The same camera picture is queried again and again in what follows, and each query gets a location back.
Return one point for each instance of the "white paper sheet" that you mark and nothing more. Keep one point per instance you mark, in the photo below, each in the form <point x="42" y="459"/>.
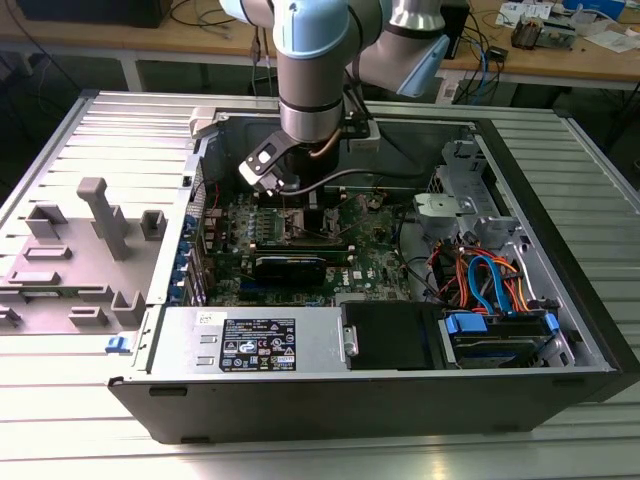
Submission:
<point x="612" y="41"/>

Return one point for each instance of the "grey case release latch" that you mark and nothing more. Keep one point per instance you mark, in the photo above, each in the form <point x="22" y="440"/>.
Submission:
<point x="202" y="122"/>

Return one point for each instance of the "blue slot clip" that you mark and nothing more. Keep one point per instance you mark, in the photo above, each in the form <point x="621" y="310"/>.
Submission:
<point x="174" y="295"/>
<point x="183" y="249"/>
<point x="188" y="225"/>
<point x="178" y="273"/>

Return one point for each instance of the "brown curved tube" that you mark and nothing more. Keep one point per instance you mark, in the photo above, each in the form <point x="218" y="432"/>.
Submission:
<point x="322" y="151"/>

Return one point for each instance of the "CPU socket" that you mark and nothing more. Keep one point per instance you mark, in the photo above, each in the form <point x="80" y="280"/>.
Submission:
<point x="292" y="222"/>

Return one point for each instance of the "black computer box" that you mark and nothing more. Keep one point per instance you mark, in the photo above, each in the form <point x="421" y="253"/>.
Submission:
<point x="95" y="12"/>

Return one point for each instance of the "copper coil transformer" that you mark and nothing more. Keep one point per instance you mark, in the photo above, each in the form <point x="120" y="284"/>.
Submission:
<point x="527" y="32"/>

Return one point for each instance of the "grey parts rack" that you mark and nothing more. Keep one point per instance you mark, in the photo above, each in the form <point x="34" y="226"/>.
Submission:
<point x="75" y="270"/>

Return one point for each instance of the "black graphics card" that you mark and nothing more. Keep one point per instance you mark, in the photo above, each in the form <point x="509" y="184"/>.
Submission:
<point x="290" y="272"/>

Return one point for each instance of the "green motherboard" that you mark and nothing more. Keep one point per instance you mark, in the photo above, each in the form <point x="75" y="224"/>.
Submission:
<point x="370" y="250"/>

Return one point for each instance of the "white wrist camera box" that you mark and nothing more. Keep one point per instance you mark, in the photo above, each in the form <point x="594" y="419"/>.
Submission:
<point x="260" y="160"/>
<point x="365" y="142"/>

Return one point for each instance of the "hard disk in blue carrier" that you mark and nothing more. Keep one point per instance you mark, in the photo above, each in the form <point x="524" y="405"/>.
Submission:
<point x="462" y="324"/>

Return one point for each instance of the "wooden desk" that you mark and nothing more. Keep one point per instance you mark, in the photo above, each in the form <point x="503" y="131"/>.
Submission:
<point x="150" y="40"/>

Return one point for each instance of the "silver power supply unit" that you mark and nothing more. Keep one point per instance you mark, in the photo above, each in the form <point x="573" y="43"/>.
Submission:
<point x="175" y="345"/>

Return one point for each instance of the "silver coin battery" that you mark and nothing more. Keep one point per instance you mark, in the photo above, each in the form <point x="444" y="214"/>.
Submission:
<point x="375" y="202"/>

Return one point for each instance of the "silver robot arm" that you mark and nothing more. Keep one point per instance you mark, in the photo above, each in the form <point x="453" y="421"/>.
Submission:
<point x="310" y="75"/>

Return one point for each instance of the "blue case latch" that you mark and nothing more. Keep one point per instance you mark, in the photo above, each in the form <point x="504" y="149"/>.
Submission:
<point x="119" y="344"/>

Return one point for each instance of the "black PC case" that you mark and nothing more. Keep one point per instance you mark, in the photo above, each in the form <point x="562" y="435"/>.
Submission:
<point x="300" y="410"/>

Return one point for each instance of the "small black adapter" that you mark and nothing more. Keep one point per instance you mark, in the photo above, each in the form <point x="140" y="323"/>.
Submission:
<point x="498" y="53"/>

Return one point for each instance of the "white printed paper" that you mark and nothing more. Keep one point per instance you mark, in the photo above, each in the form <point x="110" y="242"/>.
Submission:
<point x="525" y="12"/>

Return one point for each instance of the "black upright box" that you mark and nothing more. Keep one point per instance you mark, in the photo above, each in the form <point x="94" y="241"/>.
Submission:
<point x="457" y="30"/>

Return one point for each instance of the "grey electronic device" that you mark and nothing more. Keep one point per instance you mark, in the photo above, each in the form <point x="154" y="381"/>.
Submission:
<point x="562" y="34"/>

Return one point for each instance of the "silver metal drive cage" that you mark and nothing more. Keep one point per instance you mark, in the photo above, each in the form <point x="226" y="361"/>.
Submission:
<point x="465" y="210"/>

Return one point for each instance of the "black RAM slot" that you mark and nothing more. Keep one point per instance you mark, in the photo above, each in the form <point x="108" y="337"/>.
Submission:
<point x="335" y="189"/>
<point x="335" y="204"/>
<point x="335" y="194"/>
<point x="335" y="199"/>

